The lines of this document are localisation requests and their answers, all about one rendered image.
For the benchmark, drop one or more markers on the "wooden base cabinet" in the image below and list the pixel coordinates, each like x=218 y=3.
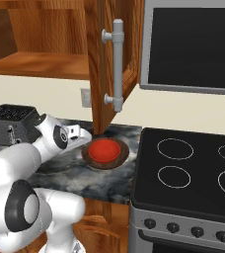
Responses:
x=104 y=227

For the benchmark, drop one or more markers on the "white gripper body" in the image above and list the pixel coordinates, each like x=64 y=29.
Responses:
x=82 y=139

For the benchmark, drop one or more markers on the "red small bowl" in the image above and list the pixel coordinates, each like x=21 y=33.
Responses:
x=104 y=151

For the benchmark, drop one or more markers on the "brown wooden large bowl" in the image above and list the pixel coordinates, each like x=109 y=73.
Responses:
x=124 y=155

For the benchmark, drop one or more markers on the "open wooden wall cabinet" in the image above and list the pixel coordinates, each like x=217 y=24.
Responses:
x=42 y=64

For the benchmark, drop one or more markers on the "wooden cabinet door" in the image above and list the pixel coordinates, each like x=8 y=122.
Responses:
x=99 y=75

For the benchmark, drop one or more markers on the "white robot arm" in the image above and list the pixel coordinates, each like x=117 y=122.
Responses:
x=12 y=164

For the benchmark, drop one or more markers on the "black and steel stove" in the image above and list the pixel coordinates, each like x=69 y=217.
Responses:
x=200 y=171

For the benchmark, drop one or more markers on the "stainless microwave oven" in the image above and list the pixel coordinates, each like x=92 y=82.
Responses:
x=193 y=46

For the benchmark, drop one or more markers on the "white wall outlet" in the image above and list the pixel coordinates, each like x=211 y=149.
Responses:
x=85 y=98

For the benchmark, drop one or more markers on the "black stove knob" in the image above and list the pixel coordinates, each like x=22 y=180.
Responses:
x=222 y=236
x=173 y=227
x=149 y=223
x=197 y=231

